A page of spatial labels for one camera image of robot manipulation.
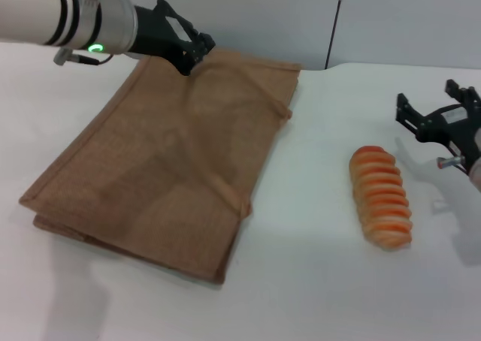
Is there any orange ridged bread loaf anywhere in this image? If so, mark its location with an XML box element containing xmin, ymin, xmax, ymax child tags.
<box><xmin>348</xmin><ymin>144</ymin><xmax>414</xmax><ymax>250</ymax></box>

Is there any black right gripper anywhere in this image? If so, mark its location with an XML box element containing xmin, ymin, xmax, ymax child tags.
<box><xmin>394</xmin><ymin>79</ymin><xmax>481</xmax><ymax>162</ymax></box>

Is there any right arm cable connector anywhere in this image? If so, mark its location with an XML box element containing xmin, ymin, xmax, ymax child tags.
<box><xmin>435</xmin><ymin>155</ymin><xmax>469</xmax><ymax>171</ymax></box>

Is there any brown jute handbag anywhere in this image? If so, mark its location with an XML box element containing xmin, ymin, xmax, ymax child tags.
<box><xmin>18</xmin><ymin>47</ymin><xmax>304</xmax><ymax>286</ymax></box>

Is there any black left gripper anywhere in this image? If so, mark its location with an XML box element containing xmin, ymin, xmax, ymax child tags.
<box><xmin>129</xmin><ymin>0</ymin><xmax>217</xmax><ymax>77</ymax></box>

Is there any left arm cable connector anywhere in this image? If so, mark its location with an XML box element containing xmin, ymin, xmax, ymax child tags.
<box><xmin>52</xmin><ymin>47</ymin><xmax>114</xmax><ymax>67</ymax></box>

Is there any arm cable connector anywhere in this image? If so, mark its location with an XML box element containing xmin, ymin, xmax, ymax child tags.
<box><xmin>435</xmin><ymin>155</ymin><xmax>469</xmax><ymax>171</ymax></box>
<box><xmin>52</xmin><ymin>47</ymin><xmax>114</xmax><ymax>67</ymax></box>

